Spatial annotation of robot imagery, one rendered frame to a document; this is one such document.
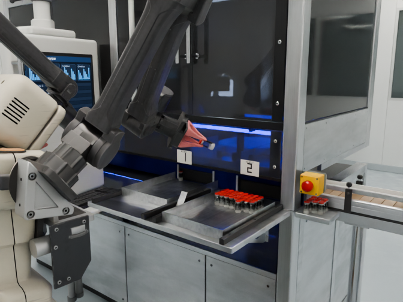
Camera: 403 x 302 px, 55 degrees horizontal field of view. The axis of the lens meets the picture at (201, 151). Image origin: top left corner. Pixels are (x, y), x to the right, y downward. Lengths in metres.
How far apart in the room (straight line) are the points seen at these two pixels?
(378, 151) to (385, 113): 0.55
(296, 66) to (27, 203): 0.99
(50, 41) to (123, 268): 1.25
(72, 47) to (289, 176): 1.14
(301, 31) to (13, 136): 0.97
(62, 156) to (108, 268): 1.64
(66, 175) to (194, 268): 1.19
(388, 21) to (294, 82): 4.72
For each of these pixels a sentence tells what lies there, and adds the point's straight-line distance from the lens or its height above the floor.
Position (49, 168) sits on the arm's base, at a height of 1.22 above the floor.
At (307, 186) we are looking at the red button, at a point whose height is 1.00.
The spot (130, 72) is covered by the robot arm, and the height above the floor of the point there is 1.39.
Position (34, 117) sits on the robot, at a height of 1.29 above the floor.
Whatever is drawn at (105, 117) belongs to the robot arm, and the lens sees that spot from 0.83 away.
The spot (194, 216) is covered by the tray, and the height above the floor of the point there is 0.88.
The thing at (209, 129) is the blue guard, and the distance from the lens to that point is 1.63.
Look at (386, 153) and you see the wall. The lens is 6.12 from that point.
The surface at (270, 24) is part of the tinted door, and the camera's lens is 1.49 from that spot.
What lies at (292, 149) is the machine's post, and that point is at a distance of 1.45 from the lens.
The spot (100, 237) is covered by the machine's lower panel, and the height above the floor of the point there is 0.46.
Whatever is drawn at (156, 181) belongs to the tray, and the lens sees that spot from 1.81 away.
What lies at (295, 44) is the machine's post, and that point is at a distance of 1.43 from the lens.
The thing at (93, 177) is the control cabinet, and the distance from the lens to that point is 2.06.
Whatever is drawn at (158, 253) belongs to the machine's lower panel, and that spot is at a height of 0.50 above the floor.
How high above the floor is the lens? 1.39
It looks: 11 degrees down
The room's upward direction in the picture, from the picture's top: straight up
